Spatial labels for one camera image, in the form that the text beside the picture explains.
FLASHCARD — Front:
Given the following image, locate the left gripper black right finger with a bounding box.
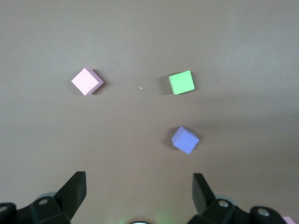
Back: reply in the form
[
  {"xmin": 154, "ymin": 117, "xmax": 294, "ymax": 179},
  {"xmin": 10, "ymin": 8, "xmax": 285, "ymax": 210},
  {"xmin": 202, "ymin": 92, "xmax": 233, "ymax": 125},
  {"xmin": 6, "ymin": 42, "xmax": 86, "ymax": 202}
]
[{"xmin": 186, "ymin": 173, "xmax": 286, "ymax": 224}]

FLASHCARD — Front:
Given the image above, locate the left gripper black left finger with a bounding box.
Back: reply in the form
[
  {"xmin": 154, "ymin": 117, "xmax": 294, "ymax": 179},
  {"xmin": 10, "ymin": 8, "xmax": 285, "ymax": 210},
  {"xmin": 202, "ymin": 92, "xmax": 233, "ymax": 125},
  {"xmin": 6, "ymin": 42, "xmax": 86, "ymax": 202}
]
[{"xmin": 0, "ymin": 171, "xmax": 87, "ymax": 224}]

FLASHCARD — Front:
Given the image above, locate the purple foam cube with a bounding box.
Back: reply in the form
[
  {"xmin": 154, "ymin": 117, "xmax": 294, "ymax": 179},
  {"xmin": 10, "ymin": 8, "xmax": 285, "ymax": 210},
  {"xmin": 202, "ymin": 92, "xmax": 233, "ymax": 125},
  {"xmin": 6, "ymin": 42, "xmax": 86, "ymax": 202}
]
[{"xmin": 171, "ymin": 126, "xmax": 200, "ymax": 155}]

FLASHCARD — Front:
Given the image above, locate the green foam cube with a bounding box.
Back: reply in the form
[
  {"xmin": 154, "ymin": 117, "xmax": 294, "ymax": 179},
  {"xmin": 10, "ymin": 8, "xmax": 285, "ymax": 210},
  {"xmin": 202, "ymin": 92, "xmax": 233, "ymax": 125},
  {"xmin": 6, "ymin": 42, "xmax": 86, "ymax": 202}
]
[{"xmin": 168, "ymin": 70, "xmax": 195, "ymax": 95}]

